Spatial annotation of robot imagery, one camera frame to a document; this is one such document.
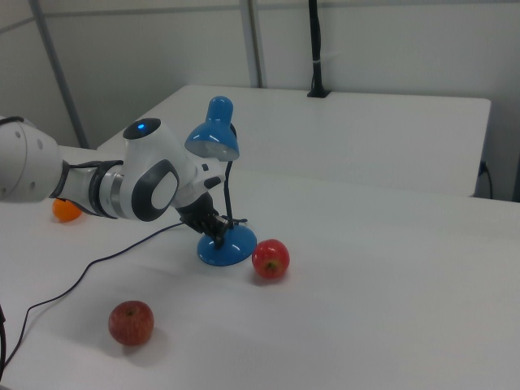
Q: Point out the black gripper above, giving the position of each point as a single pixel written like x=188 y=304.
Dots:
x=199 y=215

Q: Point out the blue desk lamp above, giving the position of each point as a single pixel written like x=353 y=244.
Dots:
x=237 y=245

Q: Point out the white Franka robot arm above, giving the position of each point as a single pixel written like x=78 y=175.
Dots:
x=154 y=178

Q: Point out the bright red apple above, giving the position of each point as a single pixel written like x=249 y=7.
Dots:
x=271 y=258

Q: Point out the dark red apple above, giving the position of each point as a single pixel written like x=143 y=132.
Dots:
x=131 y=323

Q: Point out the orange mandarin fruit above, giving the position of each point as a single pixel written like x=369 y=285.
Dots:
x=65 y=213

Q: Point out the white background table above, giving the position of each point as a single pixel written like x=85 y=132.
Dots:
x=345 y=134

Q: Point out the black pole with base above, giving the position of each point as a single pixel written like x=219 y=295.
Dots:
x=315 y=48

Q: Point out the gray vertical wall profile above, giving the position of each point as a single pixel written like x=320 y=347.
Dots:
x=254 y=40

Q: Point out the gray slanted metal post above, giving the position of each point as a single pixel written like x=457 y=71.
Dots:
x=61 y=77

